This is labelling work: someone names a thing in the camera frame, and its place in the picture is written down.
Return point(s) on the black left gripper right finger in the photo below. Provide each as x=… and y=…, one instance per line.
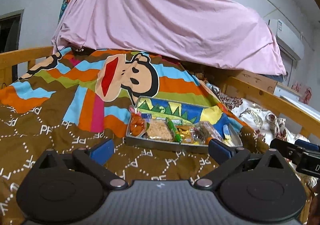
x=259, y=188

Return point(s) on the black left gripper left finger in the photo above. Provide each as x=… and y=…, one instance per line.
x=66, y=188

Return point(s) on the small orange tangerine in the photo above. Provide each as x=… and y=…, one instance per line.
x=208, y=140

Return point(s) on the orange sausage snack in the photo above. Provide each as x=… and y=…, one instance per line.
x=137, y=125

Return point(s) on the gold foil snack packet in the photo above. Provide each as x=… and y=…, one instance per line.
x=187, y=134

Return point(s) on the green candy stick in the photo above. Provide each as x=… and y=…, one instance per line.
x=176, y=135

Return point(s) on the clear rice crisp packet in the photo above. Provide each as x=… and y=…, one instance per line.
x=158, y=130

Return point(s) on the metal tray with dinosaur lining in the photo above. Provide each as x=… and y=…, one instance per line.
x=190, y=114

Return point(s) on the brown bread bar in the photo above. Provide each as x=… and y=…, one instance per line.
x=207, y=131

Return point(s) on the white spicy bean snack pouch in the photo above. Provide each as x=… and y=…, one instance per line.
x=174, y=121

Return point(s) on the white floral satin quilt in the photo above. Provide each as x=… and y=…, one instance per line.
x=255, y=125

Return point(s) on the white air conditioner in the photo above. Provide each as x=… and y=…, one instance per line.
x=288, y=42

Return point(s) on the dark window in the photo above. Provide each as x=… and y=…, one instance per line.
x=10, y=30

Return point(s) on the pink bed sheet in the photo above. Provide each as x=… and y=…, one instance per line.
x=219, y=33

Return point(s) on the wooden bed frame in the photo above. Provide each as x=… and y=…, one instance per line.
x=239, y=83

